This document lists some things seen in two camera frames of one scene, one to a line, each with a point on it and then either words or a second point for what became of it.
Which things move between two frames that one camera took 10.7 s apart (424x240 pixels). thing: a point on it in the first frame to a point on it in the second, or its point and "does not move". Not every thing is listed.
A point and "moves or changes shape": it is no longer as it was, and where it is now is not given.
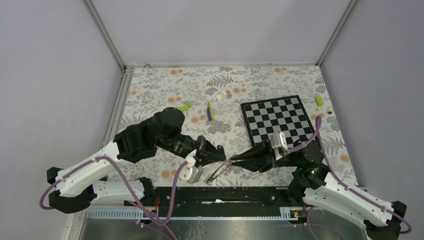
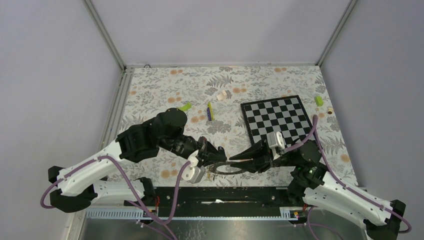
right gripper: [257, 158] does not move
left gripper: [212, 154] does not move
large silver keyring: [223, 166] moves or changes shape
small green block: [319, 101] does not move
